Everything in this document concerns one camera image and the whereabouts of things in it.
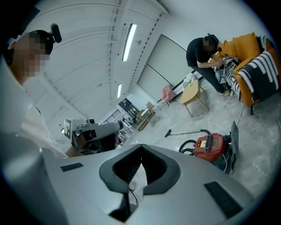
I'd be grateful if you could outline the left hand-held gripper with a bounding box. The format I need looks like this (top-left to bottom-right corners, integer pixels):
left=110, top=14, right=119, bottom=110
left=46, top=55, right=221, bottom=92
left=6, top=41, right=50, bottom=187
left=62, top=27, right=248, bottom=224
left=64, top=118, right=123, bottom=152

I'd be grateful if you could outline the black white striped blanket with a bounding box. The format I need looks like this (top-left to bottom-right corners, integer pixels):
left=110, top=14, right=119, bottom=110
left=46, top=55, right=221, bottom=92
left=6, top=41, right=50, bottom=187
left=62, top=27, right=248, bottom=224
left=236, top=50, right=280, bottom=102

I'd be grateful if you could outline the striped cushion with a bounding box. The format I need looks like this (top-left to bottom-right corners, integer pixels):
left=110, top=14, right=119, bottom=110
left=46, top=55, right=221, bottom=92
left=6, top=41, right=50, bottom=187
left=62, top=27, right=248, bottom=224
left=223, top=73, right=242, bottom=101

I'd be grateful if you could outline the wooden coffee table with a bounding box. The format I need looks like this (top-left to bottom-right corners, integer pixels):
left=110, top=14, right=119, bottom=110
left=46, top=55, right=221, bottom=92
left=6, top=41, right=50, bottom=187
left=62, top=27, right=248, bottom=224
left=179, top=78, right=209, bottom=117

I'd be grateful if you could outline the metal vacuum wand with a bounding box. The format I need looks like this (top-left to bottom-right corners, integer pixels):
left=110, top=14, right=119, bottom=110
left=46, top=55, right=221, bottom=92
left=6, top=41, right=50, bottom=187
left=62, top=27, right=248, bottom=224
left=164, top=128, right=202, bottom=138

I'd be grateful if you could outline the person's head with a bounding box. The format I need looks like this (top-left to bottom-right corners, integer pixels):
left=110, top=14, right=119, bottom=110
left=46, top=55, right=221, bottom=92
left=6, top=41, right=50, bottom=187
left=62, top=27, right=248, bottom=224
left=4, top=30, right=55, bottom=89

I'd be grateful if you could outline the white power cable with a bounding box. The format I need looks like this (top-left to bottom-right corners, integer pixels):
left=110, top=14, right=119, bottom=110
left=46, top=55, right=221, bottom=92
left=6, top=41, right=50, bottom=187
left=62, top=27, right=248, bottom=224
left=210, top=95, right=245, bottom=172

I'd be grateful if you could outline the person in white shirt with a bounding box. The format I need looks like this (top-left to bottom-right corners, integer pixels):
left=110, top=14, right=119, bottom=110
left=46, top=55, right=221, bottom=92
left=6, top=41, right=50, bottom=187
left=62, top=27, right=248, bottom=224
left=0, top=54, right=69, bottom=159

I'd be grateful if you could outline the black vacuum hose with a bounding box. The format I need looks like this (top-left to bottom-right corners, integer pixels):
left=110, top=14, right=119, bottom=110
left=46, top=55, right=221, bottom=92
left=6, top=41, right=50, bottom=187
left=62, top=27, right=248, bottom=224
left=178, top=128, right=212, bottom=156

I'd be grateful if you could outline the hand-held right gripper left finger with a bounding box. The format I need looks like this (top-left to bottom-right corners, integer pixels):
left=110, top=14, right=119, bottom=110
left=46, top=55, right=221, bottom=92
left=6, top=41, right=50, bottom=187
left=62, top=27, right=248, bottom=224
left=41, top=144, right=142, bottom=225

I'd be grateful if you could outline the person's left forearm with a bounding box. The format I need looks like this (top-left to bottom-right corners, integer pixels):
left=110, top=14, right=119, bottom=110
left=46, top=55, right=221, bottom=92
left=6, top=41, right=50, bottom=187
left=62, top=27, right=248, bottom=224
left=65, top=145, right=85, bottom=158

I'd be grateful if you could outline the white upright device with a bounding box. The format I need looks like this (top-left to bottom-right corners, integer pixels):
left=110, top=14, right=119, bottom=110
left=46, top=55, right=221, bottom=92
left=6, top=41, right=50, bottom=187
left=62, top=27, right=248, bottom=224
left=213, top=58, right=239, bottom=84

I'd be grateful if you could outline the black head-mounted camera rig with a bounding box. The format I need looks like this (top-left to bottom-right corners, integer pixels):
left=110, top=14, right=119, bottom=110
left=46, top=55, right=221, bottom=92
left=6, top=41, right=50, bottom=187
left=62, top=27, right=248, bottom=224
left=47, top=23, right=63, bottom=44

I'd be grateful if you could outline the orange sofa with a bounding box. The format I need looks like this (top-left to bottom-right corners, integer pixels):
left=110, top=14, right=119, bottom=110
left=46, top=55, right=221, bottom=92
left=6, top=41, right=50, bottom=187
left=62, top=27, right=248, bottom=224
left=216, top=32, right=281, bottom=115

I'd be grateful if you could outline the long ceiling light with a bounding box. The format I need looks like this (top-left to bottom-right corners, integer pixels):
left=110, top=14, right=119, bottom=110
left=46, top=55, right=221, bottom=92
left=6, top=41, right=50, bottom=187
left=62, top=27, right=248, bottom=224
left=122, top=22, right=138, bottom=62

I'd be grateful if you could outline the person's left hand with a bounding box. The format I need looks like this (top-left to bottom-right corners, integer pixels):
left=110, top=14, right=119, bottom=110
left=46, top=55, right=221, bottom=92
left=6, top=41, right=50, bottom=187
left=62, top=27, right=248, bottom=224
left=76, top=133, right=88, bottom=151

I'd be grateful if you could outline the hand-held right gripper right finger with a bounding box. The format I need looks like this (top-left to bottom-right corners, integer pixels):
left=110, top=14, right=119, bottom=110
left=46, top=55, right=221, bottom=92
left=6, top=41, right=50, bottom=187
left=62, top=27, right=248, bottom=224
left=136, top=144, right=255, bottom=225

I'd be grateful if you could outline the red vacuum cleaner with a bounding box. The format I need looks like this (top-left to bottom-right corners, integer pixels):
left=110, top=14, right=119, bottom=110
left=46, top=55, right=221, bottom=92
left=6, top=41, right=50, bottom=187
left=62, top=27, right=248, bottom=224
left=194, top=132, right=233, bottom=165

